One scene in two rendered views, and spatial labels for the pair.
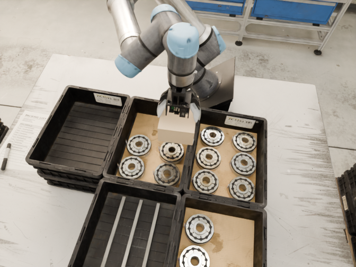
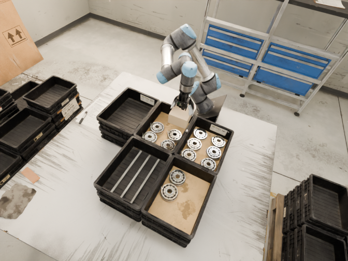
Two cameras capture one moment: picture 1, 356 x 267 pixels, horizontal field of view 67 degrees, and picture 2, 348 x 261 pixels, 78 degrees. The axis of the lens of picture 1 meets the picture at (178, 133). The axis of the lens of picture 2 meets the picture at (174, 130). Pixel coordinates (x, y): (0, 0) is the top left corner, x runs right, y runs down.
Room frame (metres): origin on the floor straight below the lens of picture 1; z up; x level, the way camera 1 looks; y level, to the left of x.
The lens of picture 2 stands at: (-0.40, -0.15, 2.05)
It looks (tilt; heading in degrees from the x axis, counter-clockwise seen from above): 50 degrees down; 11
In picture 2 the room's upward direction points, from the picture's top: 10 degrees clockwise
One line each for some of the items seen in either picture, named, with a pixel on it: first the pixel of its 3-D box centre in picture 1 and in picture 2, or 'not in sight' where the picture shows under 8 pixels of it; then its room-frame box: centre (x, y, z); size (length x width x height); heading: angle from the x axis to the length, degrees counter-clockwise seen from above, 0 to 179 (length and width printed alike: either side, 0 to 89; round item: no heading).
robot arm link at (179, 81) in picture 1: (181, 73); (186, 86); (0.54, 0.00, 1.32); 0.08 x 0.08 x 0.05
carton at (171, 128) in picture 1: (178, 118); (181, 113); (0.56, 0.00, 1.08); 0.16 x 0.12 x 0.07; 176
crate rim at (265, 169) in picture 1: (228, 153); (205, 142); (0.53, -0.20, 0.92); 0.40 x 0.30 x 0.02; 173
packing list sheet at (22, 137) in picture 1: (29, 139); (97, 112); (0.65, 0.72, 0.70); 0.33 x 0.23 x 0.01; 176
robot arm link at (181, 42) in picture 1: (181, 49); (188, 73); (0.54, 0.00, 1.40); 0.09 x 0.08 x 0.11; 24
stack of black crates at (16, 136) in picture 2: not in sight; (28, 137); (0.41, 1.36, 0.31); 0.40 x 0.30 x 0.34; 176
